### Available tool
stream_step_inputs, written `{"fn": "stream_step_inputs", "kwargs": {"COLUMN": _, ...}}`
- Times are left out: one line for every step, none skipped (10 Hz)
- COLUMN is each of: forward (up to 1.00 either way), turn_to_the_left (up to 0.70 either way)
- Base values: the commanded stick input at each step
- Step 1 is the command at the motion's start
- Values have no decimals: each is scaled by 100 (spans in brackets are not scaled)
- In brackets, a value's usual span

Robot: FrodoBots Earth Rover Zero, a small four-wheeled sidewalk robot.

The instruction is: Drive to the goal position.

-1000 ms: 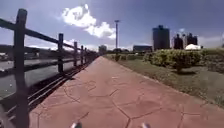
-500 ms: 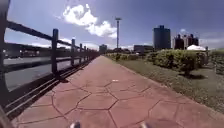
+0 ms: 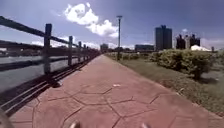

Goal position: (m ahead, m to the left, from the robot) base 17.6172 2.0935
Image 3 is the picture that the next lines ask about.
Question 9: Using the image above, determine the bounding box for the small distant building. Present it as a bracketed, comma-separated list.
[99, 43, 109, 53]

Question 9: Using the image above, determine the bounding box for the row of low bushes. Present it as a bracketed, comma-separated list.
[113, 52, 151, 62]

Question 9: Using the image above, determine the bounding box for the lamp pole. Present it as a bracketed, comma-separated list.
[115, 15, 123, 62]

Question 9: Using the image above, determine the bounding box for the red paved path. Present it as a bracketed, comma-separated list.
[8, 54, 224, 128]

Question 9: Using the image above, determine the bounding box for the low wide building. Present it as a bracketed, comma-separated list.
[134, 44, 155, 53]

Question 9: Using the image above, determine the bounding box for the tall dark building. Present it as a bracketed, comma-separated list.
[154, 24, 173, 52]

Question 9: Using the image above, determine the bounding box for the dark wooden fence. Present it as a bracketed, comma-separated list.
[0, 15, 102, 76]

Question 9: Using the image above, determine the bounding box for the large green bush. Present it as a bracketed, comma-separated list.
[148, 48, 216, 80]

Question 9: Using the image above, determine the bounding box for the grass strip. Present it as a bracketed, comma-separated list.
[105, 53, 224, 118]

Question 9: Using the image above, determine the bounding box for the group of buildings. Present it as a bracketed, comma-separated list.
[174, 33, 202, 51]

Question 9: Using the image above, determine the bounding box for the dark kerb strip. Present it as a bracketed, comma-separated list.
[0, 56, 100, 116]

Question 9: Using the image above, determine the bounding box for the white tent roof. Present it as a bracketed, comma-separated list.
[190, 44, 212, 52]

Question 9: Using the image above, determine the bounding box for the river water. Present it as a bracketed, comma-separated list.
[0, 54, 82, 93]

